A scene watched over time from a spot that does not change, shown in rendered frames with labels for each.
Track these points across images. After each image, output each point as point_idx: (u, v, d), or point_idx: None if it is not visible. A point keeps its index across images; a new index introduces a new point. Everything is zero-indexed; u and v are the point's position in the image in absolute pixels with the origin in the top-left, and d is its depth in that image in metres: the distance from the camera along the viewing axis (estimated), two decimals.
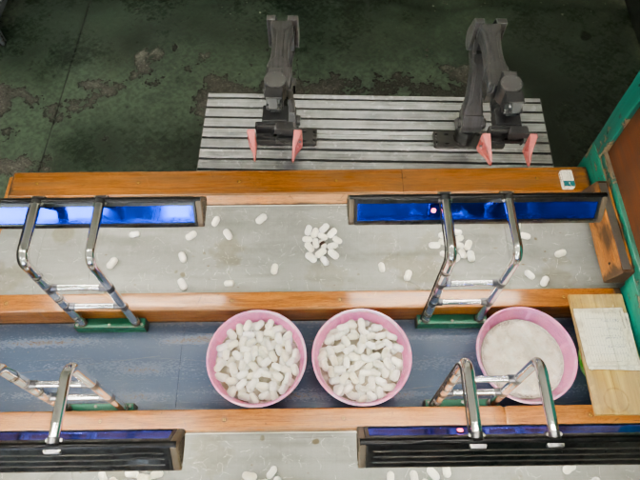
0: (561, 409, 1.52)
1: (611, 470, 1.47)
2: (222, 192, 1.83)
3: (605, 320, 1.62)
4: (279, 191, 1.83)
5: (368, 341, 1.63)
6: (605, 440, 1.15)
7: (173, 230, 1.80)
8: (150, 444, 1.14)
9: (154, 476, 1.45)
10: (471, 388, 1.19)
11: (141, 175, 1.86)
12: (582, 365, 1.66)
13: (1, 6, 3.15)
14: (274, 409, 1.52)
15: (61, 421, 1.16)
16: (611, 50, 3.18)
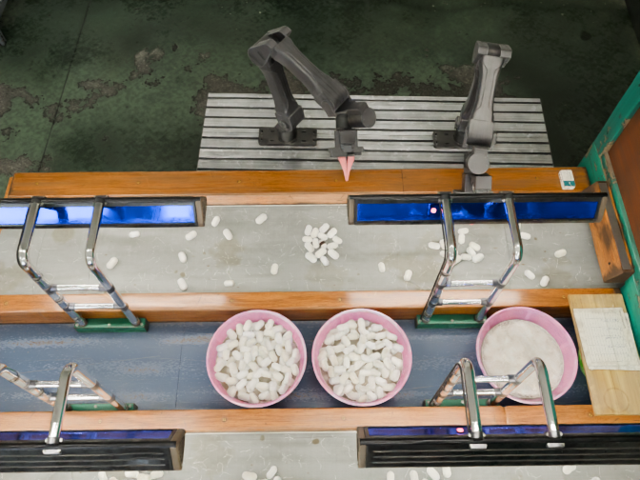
0: (561, 409, 1.52)
1: (611, 470, 1.47)
2: (222, 192, 1.83)
3: (605, 320, 1.62)
4: (279, 191, 1.83)
5: (368, 341, 1.63)
6: (605, 440, 1.15)
7: (173, 230, 1.80)
8: (150, 444, 1.14)
9: (154, 476, 1.45)
10: (471, 388, 1.19)
11: (141, 175, 1.86)
12: (582, 365, 1.66)
13: (1, 6, 3.15)
14: (274, 409, 1.52)
15: (61, 421, 1.16)
16: (611, 50, 3.18)
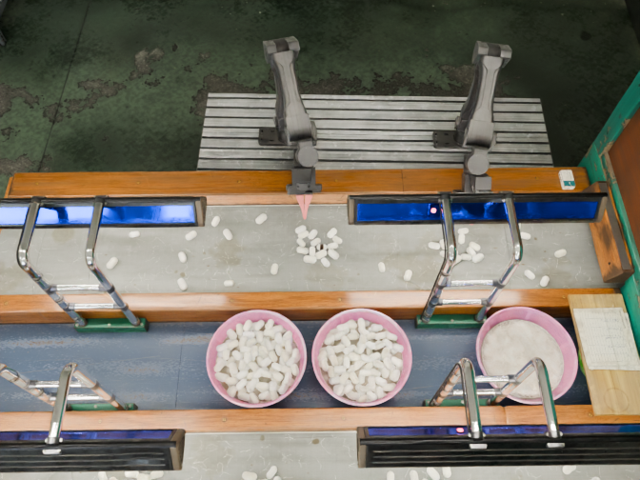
0: (561, 409, 1.52)
1: (611, 470, 1.47)
2: (222, 192, 1.83)
3: (605, 320, 1.62)
4: (279, 191, 1.83)
5: (368, 341, 1.63)
6: (605, 440, 1.15)
7: (173, 230, 1.80)
8: (150, 444, 1.14)
9: (154, 476, 1.45)
10: (471, 388, 1.19)
11: (141, 175, 1.86)
12: (582, 365, 1.66)
13: (1, 6, 3.15)
14: (274, 409, 1.52)
15: (61, 421, 1.16)
16: (611, 50, 3.18)
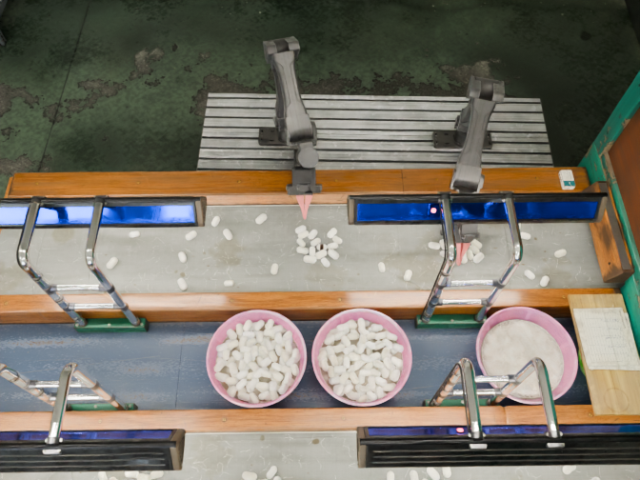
0: (561, 409, 1.52)
1: (611, 470, 1.47)
2: (222, 192, 1.83)
3: (605, 320, 1.62)
4: (279, 191, 1.83)
5: (368, 341, 1.63)
6: (605, 440, 1.15)
7: (173, 230, 1.80)
8: (150, 444, 1.14)
9: (154, 476, 1.45)
10: (471, 388, 1.19)
11: (141, 175, 1.86)
12: (582, 365, 1.66)
13: (1, 6, 3.15)
14: (274, 409, 1.52)
15: (61, 421, 1.16)
16: (611, 50, 3.18)
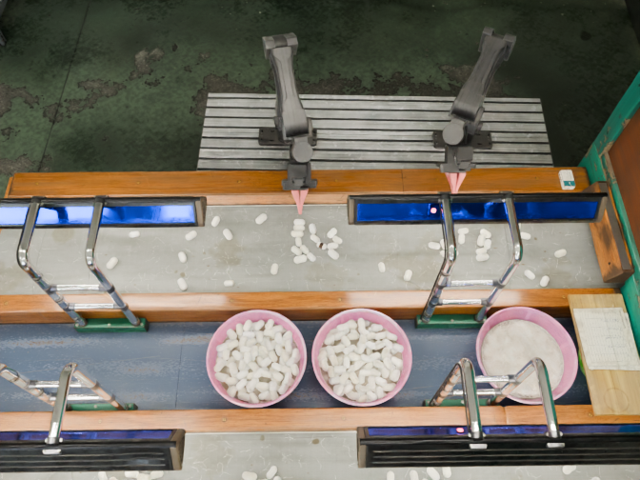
0: (561, 409, 1.52)
1: (611, 470, 1.47)
2: (222, 192, 1.83)
3: (605, 320, 1.62)
4: (279, 191, 1.83)
5: (368, 341, 1.63)
6: (605, 440, 1.15)
7: (173, 230, 1.80)
8: (150, 444, 1.14)
9: (154, 476, 1.45)
10: (471, 388, 1.19)
11: (141, 175, 1.86)
12: (582, 365, 1.66)
13: (1, 6, 3.15)
14: (274, 409, 1.52)
15: (61, 421, 1.16)
16: (611, 50, 3.18)
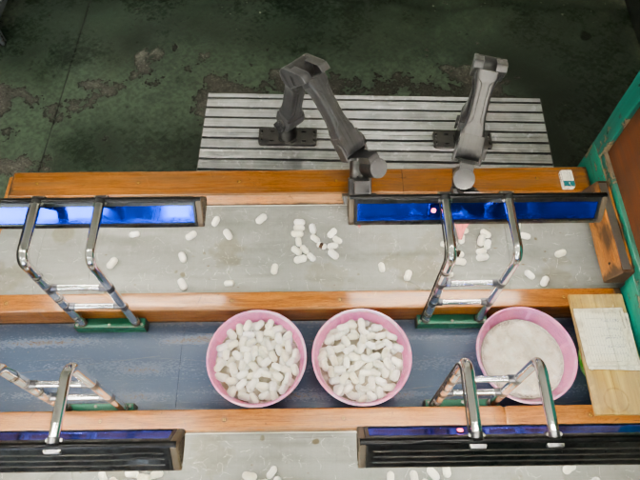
0: (561, 409, 1.52)
1: (611, 470, 1.47)
2: (222, 192, 1.83)
3: (605, 320, 1.62)
4: (279, 191, 1.83)
5: (368, 341, 1.63)
6: (605, 440, 1.15)
7: (173, 230, 1.80)
8: (150, 444, 1.14)
9: (154, 476, 1.45)
10: (471, 388, 1.19)
11: (141, 175, 1.86)
12: (582, 365, 1.66)
13: (1, 6, 3.15)
14: (274, 409, 1.52)
15: (61, 421, 1.16)
16: (611, 50, 3.18)
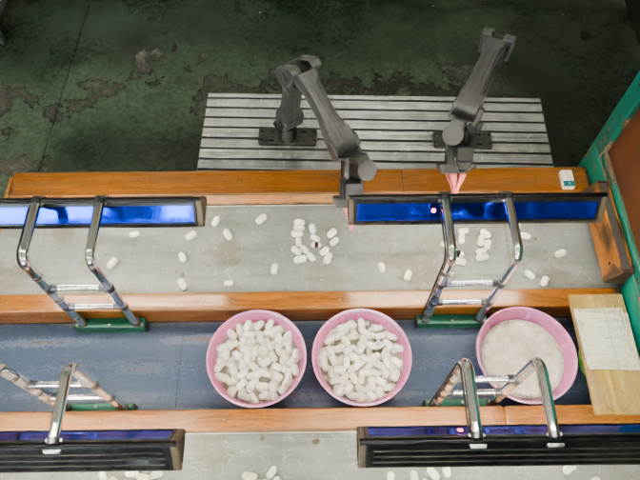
0: (561, 409, 1.52)
1: (611, 470, 1.47)
2: (222, 192, 1.83)
3: (605, 320, 1.62)
4: (279, 191, 1.83)
5: (368, 341, 1.63)
6: (605, 440, 1.15)
7: (173, 230, 1.80)
8: (150, 444, 1.14)
9: (154, 476, 1.45)
10: (471, 388, 1.19)
11: (141, 175, 1.86)
12: (582, 365, 1.66)
13: (1, 6, 3.15)
14: (274, 409, 1.52)
15: (61, 421, 1.16)
16: (611, 50, 3.18)
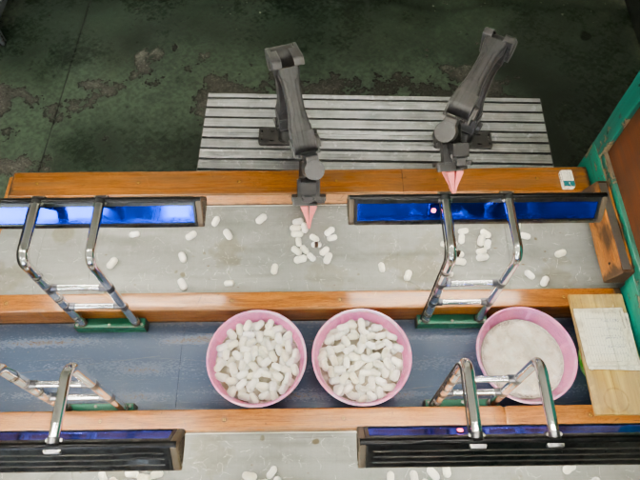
0: (561, 409, 1.52)
1: (611, 470, 1.47)
2: (222, 192, 1.83)
3: (605, 320, 1.62)
4: (279, 191, 1.83)
5: (368, 341, 1.63)
6: (605, 440, 1.15)
7: (173, 230, 1.80)
8: (150, 444, 1.14)
9: (154, 476, 1.45)
10: (471, 388, 1.19)
11: (141, 175, 1.86)
12: (582, 365, 1.66)
13: (1, 6, 3.15)
14: (274, 409, 1.52)
15: (61, 421, 1.16)
16: (611, 50, 3.18)
